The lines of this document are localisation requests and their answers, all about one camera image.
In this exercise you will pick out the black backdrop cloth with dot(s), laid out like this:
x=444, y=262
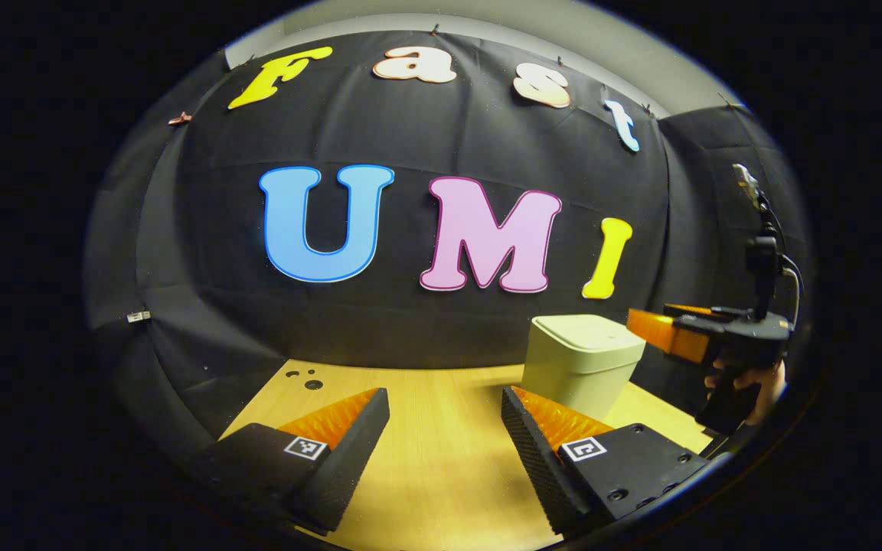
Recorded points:
x=410, y=321

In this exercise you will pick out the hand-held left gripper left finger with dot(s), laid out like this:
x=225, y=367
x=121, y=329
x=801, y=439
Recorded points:
x=349, y=467

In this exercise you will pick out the small white clip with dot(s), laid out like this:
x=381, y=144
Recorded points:
x=138, y=316

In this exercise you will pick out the pale green garbage bin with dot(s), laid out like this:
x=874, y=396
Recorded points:
x=571, y=367

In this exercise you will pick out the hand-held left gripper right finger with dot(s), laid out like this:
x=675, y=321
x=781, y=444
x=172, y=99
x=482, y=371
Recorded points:
x=537, y=467

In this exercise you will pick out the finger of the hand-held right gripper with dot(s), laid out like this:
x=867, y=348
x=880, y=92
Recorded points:
x=678, y=340
x=690, y=310

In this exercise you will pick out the wooden desktop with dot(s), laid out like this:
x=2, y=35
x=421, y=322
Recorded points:
x=441, y=428

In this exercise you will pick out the small copper clip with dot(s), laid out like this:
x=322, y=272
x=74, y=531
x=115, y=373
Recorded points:
x=179, y=119

